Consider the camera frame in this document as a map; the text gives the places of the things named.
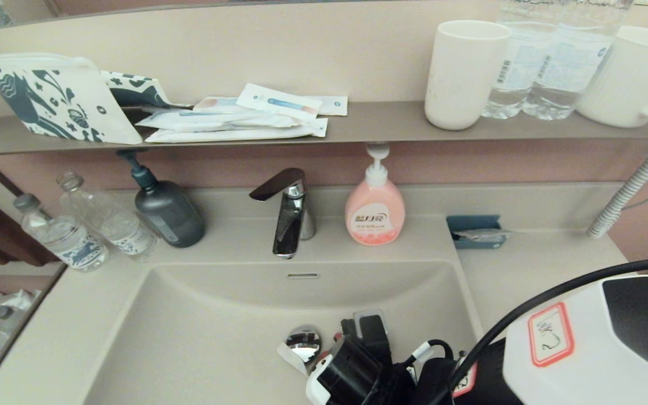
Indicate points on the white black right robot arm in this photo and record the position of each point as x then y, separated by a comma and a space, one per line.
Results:
639, 315

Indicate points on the small white blue patterned pouch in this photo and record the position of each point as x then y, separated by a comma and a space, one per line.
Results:
137, 89

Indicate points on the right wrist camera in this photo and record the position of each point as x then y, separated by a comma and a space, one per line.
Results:
372, 337

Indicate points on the chrome drain stopper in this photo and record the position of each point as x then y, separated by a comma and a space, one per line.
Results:
301, 340

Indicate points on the dark grey pump bottle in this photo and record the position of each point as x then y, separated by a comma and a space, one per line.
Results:
168, 216

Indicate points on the white toothbrush print sachet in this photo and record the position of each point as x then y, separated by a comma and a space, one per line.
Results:
279, 103

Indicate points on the small white sachet blue logo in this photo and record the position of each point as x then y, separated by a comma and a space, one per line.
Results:
333, 105

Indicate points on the beige sink basin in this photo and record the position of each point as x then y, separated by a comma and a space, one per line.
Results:
189, 337

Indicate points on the wall mirror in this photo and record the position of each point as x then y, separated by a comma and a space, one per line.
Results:
189, 4

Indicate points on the clear uncapped water bottle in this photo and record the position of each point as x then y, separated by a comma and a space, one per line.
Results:
115, 222

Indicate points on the white ribbed mug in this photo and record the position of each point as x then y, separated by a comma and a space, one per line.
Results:
629, 79

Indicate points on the white plastic tumbler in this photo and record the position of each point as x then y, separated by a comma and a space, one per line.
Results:
463, 79

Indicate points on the long white sachet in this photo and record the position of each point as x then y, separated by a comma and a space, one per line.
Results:
211, 120
234, 135

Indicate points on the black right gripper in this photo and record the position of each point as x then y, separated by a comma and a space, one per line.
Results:
346, 377

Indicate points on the white sachet orange print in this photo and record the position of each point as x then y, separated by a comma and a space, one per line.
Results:
217, 104

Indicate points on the orange cleaning cloth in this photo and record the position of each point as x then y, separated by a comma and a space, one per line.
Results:
296, 361

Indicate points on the grey wall shelf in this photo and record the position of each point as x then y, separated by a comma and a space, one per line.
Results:
386, 120

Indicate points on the capped water bottle deer label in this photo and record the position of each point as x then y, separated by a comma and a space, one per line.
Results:
67, 239

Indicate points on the pink hand soap pump bottle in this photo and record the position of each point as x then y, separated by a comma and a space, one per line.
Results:
374, 216

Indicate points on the large white blue patterned pouch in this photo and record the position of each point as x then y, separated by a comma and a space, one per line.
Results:
57, 100

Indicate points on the clear water bottle white label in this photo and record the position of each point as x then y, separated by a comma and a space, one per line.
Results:
570, 67
522, 67

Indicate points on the silver foil sachet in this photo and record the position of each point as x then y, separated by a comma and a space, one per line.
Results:
482, 236

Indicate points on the chrome faucet body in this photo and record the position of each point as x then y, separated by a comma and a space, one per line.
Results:
290, 225

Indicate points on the blue soap tray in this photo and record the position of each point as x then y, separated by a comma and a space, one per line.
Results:
471, 223

